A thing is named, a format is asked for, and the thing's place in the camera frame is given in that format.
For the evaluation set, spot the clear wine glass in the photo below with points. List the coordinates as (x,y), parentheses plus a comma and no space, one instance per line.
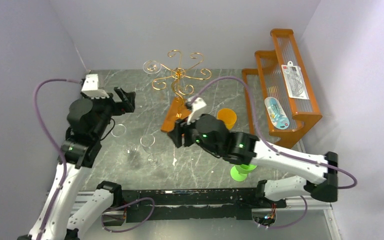
(148,143)
(120,134)
(159,74)

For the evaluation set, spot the orange wooden tiered shelf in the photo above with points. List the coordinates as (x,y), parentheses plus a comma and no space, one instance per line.
(303,114)

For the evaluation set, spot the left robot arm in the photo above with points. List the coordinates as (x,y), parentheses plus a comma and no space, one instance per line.
(88,119)

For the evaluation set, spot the white packaged item on shelf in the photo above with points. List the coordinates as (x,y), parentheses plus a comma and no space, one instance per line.
(294,81)

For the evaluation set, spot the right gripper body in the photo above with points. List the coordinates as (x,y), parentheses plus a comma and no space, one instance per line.
(179,131)

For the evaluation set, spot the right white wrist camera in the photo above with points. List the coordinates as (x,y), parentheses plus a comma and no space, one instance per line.
(196,107)

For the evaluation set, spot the orange plastic goblet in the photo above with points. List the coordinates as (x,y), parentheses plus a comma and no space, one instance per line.
(228,116)

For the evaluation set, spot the green plastic goblet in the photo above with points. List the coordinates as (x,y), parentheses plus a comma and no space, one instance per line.
(240,172)

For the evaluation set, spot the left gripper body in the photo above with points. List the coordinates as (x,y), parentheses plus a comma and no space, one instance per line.
(114,108)

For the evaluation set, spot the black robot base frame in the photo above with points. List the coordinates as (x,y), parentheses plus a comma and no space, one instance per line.
(185,204)

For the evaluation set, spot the gold wire wine glass rack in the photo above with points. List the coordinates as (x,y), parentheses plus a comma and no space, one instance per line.
(178,73)

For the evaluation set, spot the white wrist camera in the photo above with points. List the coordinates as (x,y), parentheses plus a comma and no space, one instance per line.
(196,107)
(93,87)

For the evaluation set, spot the blue packaged item on shelf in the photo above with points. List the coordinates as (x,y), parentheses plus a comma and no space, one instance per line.
(276,113)

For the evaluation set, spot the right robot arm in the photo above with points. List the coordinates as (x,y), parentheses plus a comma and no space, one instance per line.
(312,176)

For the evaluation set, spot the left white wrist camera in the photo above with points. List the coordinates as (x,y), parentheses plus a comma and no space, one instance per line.
(93,87)

